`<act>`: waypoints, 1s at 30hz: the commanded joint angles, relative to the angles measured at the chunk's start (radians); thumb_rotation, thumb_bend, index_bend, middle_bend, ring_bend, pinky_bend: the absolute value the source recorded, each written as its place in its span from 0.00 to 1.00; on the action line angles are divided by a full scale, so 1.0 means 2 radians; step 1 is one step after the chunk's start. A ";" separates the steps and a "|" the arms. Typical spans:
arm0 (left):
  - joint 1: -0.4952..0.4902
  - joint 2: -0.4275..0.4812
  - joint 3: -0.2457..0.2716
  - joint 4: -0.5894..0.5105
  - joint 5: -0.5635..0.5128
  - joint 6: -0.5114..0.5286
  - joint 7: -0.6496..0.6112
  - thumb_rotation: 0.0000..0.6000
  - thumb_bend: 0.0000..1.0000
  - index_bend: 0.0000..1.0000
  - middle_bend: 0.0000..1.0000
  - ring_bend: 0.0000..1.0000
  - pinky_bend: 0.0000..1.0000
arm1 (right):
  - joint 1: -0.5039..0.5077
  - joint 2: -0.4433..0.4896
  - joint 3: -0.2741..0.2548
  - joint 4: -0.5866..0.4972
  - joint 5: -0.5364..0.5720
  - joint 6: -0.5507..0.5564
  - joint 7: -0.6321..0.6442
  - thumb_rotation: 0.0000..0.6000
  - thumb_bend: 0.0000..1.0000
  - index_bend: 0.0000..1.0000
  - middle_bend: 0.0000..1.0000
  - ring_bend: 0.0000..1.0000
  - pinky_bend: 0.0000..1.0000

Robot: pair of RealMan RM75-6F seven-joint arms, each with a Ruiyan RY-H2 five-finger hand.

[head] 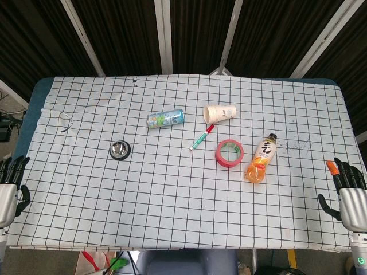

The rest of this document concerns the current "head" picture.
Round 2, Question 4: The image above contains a white black grid tablecloth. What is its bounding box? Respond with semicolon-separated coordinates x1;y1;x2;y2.
5;74;366;254

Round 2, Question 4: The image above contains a green plastic object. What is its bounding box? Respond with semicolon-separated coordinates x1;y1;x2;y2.
110;257;128;270

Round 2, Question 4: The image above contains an orange juice bottle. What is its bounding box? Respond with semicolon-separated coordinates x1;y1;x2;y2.
244;132;278;184

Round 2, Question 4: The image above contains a light blue beverage can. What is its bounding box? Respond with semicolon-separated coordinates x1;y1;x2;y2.
147;108;185;129

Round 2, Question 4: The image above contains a white paper cup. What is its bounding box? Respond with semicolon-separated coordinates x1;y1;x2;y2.
202;104;238;124

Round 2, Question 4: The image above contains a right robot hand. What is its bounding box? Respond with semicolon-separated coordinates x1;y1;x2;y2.
318;156;367;233

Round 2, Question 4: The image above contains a blue padded chair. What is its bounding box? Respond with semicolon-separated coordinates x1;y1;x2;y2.
135;249;239;275

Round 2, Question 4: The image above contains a white red paper bag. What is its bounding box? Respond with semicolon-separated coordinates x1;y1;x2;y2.
74;250;118;275

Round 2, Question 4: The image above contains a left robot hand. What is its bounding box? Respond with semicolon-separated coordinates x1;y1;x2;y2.
0;156;31;227

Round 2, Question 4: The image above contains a red capped green marker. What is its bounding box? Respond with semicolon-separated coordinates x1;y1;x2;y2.
188;124;216;152

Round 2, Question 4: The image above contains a black cables bundle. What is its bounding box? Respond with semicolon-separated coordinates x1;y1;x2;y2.
0;88;26;143

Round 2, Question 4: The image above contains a red tape roll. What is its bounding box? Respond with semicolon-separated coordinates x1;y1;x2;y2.
215;139;245;169

